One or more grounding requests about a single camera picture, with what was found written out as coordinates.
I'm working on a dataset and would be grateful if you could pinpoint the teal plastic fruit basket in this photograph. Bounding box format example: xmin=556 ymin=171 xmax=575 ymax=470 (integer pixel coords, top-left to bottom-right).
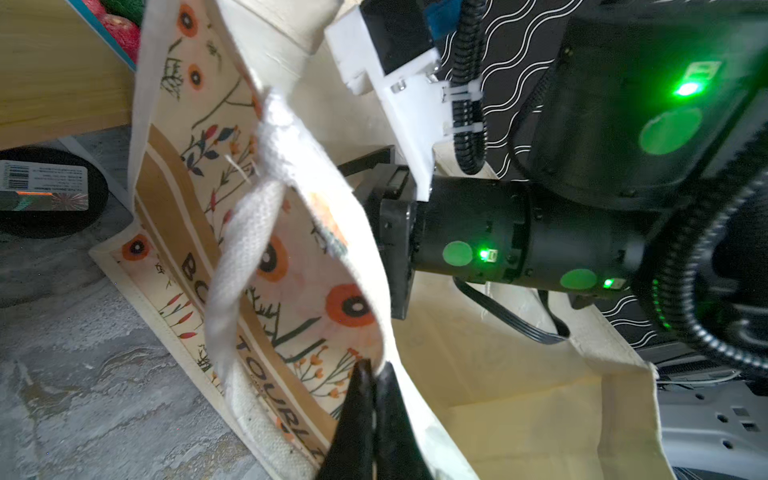
xmin=66 ymin=0 xmax=146 ymax=71

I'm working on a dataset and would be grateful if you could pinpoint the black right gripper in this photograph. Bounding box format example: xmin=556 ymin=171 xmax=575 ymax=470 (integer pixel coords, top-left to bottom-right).
xmin=339 ymin=146 xmax=417 ymax=320

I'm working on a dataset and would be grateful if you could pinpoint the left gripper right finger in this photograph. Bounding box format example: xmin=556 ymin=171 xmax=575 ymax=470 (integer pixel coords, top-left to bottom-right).
xmin=374 ymin=362 xmax=434 ymax=480

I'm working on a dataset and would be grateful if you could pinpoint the wooden two-tier shelf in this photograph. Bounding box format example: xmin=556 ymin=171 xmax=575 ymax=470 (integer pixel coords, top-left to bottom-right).
xmin=1 ymin=1 xmax=134 ymax=149

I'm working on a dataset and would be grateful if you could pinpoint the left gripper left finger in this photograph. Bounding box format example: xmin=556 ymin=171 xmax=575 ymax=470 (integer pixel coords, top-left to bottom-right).
xmin=316 ymin=359 xmax=375 ymax=480

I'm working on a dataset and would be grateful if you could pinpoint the cream canvas tote bag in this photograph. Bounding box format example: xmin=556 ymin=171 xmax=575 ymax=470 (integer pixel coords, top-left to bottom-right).
xmin=92 ymin=1 xmax=672 ymax=479

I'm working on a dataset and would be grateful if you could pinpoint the black tape roll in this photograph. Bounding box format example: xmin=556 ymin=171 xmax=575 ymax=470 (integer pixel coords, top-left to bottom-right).
xmin=1 ymin=146 xmax=109 ymax=239

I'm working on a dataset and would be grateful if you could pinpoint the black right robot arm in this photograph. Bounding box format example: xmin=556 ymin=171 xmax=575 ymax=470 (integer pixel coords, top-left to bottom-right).
xmin=325 ymin=1 xmax=767 ymax=377

